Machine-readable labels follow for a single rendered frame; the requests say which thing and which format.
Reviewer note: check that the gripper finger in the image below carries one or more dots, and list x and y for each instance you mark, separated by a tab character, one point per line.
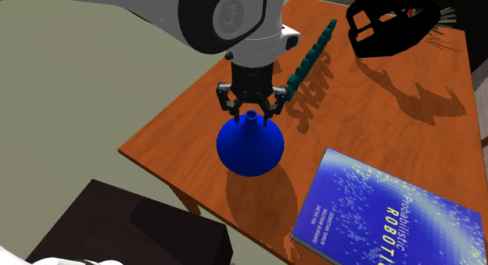
227	100
275	102

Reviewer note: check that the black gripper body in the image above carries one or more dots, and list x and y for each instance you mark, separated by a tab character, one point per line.
251	81

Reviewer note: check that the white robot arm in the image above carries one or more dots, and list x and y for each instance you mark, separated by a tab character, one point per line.
251	47

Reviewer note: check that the blue vase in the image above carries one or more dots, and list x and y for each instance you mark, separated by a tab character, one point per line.
249	150

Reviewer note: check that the teal beaded stick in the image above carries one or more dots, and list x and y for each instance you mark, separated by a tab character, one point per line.
310	56

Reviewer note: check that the brown wooden table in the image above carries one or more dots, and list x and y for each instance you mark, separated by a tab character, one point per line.
381	115

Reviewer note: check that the blue book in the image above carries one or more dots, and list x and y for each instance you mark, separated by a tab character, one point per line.
381	218

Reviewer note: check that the black open frame holder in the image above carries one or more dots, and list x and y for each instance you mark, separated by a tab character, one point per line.
385	39

